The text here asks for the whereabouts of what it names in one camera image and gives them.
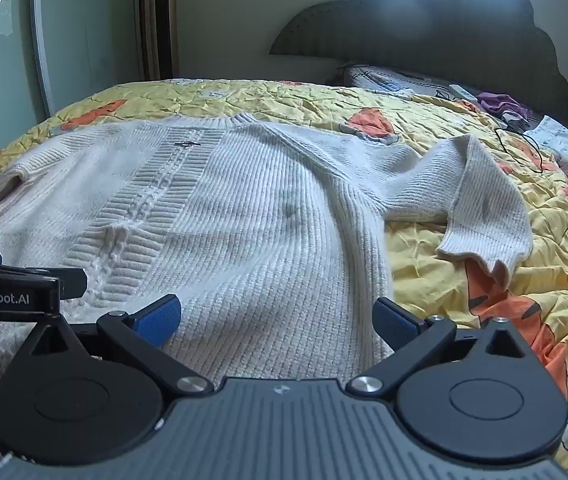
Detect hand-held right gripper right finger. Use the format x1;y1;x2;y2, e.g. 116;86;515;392
346;298;541;402

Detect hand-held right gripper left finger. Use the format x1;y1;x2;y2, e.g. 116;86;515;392
28;294;215;402

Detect white knit sweater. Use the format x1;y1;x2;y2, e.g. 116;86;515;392
0;112;535;467

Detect yellow printed quilt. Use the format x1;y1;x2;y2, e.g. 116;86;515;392
0;78;568;480

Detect frosted glass wardrobe doors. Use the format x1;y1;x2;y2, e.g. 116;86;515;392
0;0;146;173

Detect patterned pillow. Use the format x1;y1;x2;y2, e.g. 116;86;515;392
341;62;480;102

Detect purple cloth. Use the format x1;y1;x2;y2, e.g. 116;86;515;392
476;91;533;119

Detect white patterned cloth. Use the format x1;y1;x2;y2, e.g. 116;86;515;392
524;115;568;162

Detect gold tower air conditioner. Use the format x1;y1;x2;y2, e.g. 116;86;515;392
139;0;181;82

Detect grey padded headboard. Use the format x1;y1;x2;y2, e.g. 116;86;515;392
269;0;568;128

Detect black cable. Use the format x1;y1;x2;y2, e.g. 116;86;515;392
493;119;548;174

